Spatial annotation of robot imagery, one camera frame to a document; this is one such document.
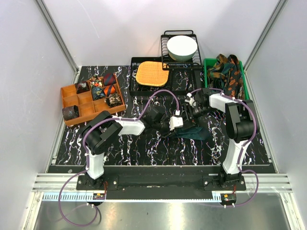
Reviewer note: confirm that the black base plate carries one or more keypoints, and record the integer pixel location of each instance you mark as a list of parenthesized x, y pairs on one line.
[(157, 183)]

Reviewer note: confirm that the brown blue tie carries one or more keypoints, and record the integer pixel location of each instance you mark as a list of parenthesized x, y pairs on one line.
[(70, 112)]

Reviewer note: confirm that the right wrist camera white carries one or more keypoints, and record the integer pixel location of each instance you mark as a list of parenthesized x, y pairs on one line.
[(190, 100)]

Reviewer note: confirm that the black wire dish rack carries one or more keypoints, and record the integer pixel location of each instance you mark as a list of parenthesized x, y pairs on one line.
[(195, 63)]

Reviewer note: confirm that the orange wooden divided box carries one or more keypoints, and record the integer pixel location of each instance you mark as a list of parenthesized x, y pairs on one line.
[(88, 108)]

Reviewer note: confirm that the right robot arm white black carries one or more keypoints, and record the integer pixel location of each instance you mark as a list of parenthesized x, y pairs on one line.
[(241, 127)]

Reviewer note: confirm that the rolled beige patterned tie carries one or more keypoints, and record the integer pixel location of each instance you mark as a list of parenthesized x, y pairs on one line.
[(114, 100)]

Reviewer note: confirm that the black wire tray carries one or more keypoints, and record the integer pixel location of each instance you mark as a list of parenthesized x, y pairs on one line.
[(180, 81)]

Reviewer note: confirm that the rolled blue paisley tie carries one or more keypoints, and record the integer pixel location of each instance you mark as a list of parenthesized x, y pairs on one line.
[(98, 93)]

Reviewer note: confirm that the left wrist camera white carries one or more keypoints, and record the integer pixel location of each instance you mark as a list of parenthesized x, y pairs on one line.
[(175, 122)]

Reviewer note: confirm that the rolled navy orange striped tie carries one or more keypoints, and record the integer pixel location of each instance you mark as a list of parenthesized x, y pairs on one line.
[(111, 89)]

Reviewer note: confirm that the rolled colourful floral tie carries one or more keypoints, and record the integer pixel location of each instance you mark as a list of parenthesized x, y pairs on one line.
[(96, 82)]

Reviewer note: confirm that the rolled dark floral tie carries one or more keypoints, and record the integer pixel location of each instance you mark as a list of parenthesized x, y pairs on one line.
[(81, 87)]

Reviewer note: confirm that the orange woven pot holder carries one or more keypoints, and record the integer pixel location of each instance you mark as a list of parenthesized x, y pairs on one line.
[(151, 73)]

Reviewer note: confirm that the navy tie orange flowers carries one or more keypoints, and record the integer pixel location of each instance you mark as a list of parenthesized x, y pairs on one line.
[(235, 86)]

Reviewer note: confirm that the dark green tie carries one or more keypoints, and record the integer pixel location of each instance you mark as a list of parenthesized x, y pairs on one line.
[(195, 133)]

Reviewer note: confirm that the rolled maroon striped tie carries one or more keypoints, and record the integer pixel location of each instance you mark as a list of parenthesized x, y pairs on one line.
[(109, 79)]

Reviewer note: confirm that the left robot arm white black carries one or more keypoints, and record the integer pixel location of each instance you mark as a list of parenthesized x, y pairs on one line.
[(102, 131)]

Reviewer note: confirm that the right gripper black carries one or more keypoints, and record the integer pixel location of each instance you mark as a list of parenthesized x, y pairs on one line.
[(190, 114)]

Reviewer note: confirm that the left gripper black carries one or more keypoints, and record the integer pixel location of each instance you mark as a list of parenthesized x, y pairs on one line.
[(167, 120)]

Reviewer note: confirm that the white bowl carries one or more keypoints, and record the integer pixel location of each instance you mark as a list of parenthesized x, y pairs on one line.
[(181, 48)]

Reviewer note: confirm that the brown teal patterned tie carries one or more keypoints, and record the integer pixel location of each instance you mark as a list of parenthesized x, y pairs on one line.
[(217, 75)]

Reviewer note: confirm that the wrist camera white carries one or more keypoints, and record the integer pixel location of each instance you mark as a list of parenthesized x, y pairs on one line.
[(190, 100), (175, 122)]

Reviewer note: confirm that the green plastic bin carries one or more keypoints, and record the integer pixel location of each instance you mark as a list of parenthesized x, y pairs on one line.
[(210, 62)]

